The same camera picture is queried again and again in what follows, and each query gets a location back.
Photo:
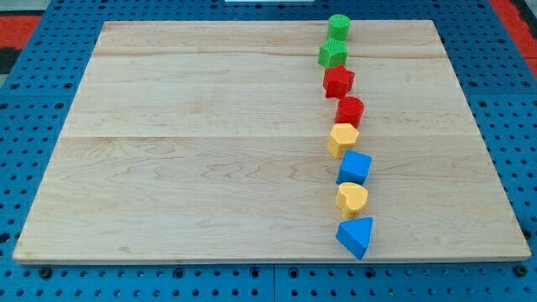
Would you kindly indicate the blue cube block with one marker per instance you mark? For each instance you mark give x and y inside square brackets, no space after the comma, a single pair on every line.
[354,168]

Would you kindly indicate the yellow heart block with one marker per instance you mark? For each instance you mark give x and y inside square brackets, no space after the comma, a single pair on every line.
[350,199]

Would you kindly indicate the red cylinder block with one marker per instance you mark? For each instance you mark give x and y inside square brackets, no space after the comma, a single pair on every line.
[349,110]

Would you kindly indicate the green cylinder block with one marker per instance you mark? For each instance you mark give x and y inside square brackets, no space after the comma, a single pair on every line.
[338,27]

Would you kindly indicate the green star block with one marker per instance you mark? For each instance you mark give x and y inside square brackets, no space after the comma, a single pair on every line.
[333,53]

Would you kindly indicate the wooden board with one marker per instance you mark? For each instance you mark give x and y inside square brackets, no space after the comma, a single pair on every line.
[206,142]

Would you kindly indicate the blue triangle block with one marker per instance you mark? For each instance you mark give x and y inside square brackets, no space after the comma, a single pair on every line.
[355,235]

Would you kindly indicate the red star block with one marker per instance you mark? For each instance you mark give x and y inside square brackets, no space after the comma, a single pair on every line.
[338,81]

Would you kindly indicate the yellow hexagon block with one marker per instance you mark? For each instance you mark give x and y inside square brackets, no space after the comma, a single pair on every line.
[342,137]

